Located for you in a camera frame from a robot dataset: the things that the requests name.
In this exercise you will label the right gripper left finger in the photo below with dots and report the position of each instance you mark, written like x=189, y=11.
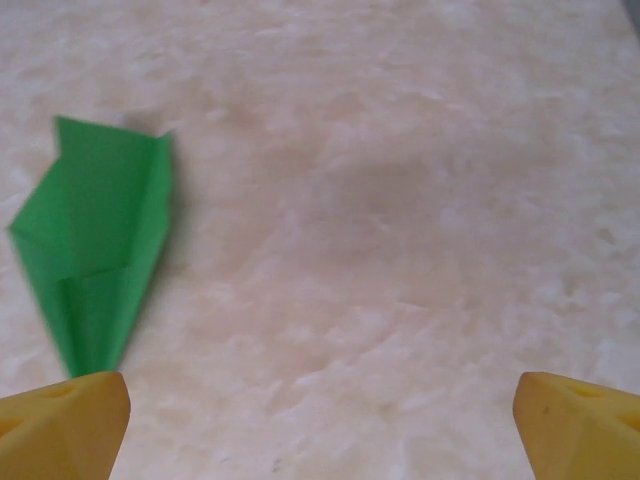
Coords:
x=60, y=435

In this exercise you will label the green paper sheet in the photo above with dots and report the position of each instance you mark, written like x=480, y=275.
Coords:
x=100, y=225

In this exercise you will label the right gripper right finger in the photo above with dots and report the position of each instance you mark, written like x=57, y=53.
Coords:
x=585, y=435

